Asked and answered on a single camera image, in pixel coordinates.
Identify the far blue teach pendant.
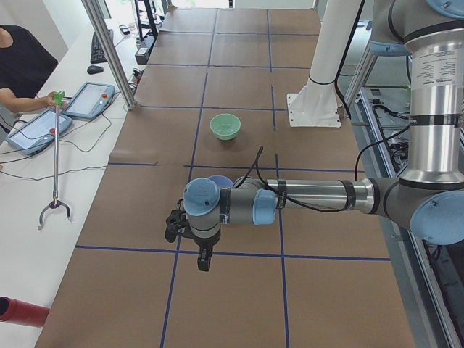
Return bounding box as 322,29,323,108
62,82,115,120

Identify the person in black shirt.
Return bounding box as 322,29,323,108
1,25,58,98

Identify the red cylinder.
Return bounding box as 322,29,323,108
1,297,49,328

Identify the aluminium frame post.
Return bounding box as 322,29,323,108
82,0,136,110

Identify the person's hand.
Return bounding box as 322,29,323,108
43,91,67,109

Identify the blue teach pendant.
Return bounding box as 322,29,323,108
62,82,115,120
6,109,56,155

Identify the blue bowl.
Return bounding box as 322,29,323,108
208,175,233,188

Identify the brown paper table cover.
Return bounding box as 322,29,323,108
37,9,415,347

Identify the silver green reacher grabber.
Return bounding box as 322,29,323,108
38,91,71,230

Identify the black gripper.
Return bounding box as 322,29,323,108
193,227,220,272

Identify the green bowl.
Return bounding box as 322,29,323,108
210,113,241,141

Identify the person's forearm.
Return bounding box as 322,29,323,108
0,88,48,113

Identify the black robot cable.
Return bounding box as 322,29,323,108
233,146,365,212

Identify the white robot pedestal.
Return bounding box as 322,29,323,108
287,0,364,128

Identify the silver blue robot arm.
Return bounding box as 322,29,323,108
165,1,463,271

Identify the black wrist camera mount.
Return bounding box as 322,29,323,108
165,209,190,243

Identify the black computer mouse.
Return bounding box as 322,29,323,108
87,65,104,75

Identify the near blue teach pendant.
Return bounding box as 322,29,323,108
6,109,56,155

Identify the black keyboard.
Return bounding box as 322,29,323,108
90,32,107,65

